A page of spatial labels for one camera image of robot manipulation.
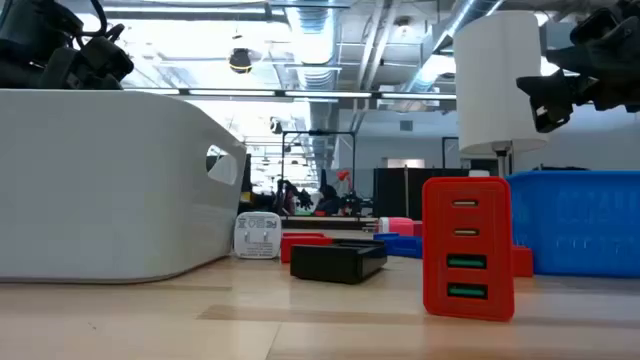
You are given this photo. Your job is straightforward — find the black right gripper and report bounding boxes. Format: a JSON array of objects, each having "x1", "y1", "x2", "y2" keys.
[{"x1": 516, "y1": 0, "x2": 640, "y2": 134}]

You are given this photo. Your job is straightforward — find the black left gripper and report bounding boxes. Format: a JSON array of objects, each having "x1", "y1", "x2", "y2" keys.
[{"x1": 0, "y1": 0, "x2": 135, "y2": 91}]

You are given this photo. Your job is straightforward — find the white wall charger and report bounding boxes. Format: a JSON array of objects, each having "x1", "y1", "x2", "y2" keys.
[{"x1": 233, "y1": 210, "x2": 283, "y2": 260}]

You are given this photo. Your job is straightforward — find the white cylindrical lamp shade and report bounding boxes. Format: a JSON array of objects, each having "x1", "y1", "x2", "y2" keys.
[{"x1": 452, "y1": 10, "x2": 550, "y2": 179}]

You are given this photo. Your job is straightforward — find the grey plastic bin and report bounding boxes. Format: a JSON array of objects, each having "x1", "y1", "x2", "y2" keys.
[{"x1": 0, "y1": 88, "x2": 249, "y2": 285}]

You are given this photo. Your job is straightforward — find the blue plastic basket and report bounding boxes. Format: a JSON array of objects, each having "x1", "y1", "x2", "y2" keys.
[{"x1": 504, "y1": 169, "x2": 640, "y2": 279}]

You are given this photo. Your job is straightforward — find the black hanging dome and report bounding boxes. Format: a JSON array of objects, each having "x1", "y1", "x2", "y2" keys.
[{"x1": 228, "y1": 47, "x2": 253, "y2": 75}]

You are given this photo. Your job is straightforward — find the long ceiling light bar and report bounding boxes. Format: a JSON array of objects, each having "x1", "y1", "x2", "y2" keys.
[{"x1": 124, "y1": 88, "x2": 457, "y2": 101}]

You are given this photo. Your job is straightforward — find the background robot arms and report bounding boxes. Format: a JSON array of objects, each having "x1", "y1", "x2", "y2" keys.
[{"x1": 272, "y1": 178, "x2": 315, "y2": 216}]

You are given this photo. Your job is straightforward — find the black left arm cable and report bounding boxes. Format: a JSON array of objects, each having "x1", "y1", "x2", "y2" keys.
[{"x1": 74, "y1": 0, "x2": 126, "y2": 51}]

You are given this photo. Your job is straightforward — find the black partition wall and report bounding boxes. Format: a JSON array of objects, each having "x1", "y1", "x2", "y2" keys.
[{"x1": 372, "y1": 167, "x2": 471, "y2": 221}]

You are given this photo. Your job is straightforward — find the background black frame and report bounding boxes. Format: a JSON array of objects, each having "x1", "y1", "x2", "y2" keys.
[{"x1": 281, "y1": 130, "x2": 357, "y2": 216}]

